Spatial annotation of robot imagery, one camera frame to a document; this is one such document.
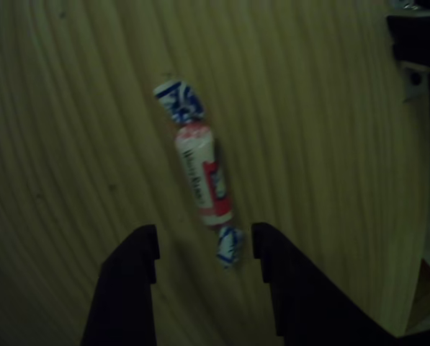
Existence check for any White Rabbit candy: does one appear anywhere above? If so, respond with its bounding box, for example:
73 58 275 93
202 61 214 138
152 74 245 270

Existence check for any silver metal bracket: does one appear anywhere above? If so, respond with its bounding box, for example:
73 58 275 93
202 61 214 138
393 0 430 105

